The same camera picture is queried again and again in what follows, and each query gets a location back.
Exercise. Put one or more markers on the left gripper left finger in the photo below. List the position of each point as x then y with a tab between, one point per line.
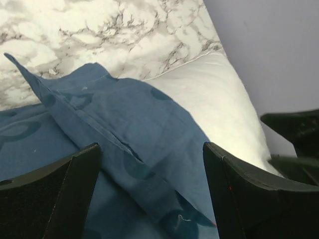
51	202

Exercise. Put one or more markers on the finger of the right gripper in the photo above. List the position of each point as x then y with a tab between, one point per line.
301	169
300	128

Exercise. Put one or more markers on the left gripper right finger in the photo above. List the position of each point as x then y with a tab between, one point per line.
251	203

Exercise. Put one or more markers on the blue lettered pillowcase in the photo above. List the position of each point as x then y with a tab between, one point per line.
152	182

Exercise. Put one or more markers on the white pillow with red logo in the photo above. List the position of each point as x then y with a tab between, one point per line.
209	88

